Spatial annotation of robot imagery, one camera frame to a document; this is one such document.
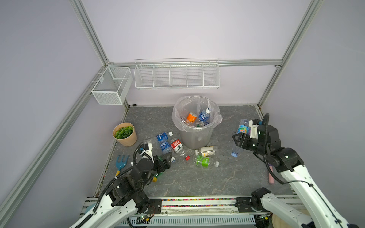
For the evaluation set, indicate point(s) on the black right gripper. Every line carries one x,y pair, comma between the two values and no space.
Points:
244,138

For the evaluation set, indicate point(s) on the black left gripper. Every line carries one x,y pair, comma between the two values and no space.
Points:
161,167

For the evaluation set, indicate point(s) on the large clear bottle colourful label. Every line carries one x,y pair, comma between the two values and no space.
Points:
243,128

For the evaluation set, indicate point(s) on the green label clear bottle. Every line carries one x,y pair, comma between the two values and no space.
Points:
204,161

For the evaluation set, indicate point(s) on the clear bottle green cap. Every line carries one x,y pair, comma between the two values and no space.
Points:
200,124

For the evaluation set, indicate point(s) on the blue label bottle white cap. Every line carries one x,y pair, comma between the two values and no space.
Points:
204,115

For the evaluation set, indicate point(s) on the clear bottle white cap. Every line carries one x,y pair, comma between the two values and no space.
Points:
186,121

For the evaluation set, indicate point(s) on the orange label bottle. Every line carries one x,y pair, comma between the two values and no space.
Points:
191,117

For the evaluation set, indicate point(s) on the crushed green bottle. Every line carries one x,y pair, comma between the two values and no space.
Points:
155,178

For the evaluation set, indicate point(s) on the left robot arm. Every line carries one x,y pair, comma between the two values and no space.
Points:
124,195

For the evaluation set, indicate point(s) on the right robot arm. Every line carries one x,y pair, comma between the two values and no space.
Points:
286,167

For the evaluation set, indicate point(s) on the blue label bottle near bin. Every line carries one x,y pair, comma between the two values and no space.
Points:
163,142

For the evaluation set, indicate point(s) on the grey mesh waste bin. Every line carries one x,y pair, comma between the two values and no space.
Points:
196,140

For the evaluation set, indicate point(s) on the clear plastic bin liner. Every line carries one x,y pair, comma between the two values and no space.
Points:
195,104

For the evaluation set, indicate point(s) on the red label clear bottle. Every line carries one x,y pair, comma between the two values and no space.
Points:
178,148

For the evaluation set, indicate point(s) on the white yellow label clear bottle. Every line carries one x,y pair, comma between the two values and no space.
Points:
207,151

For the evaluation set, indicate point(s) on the teal plastic garden fork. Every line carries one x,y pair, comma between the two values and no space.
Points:
121,163

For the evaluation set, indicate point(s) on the beige pot with green plant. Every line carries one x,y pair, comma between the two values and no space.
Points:
125,134

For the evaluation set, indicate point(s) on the pink stick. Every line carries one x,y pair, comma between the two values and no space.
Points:
271,178

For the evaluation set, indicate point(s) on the white mesh box basket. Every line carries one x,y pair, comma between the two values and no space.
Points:
113,85

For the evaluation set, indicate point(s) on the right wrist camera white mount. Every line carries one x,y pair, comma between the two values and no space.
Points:
253,125

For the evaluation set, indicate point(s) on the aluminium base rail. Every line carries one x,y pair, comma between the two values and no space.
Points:
196,212

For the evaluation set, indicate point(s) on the white wire wall shelf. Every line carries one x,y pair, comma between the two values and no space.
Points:
193,73

